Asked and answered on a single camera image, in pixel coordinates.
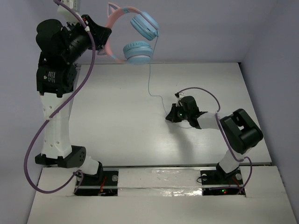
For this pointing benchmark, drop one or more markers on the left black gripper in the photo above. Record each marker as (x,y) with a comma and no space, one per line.
(92,32)

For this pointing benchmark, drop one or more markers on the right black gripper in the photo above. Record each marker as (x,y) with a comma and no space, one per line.
(172,116)

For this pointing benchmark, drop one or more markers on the pink blue cat-ear headphones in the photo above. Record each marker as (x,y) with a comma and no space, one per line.
(132,32)

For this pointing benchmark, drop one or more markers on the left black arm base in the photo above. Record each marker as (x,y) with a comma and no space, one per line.
(105,185)

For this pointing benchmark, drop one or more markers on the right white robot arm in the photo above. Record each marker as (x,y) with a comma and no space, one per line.
(238,129)

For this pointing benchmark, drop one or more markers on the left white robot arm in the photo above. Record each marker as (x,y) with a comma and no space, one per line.
(60,48)

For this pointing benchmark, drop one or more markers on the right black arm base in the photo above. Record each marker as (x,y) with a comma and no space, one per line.
(215,182)

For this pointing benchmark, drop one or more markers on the white foam front panel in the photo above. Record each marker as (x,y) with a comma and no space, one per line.
(167,182)

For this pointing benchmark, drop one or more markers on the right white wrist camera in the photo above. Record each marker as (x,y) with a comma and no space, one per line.
(179,97)

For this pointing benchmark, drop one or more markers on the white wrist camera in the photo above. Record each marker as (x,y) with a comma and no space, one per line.
(69,9)
(179,97)

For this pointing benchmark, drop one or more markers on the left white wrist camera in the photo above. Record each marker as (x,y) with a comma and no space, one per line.
(69,9)

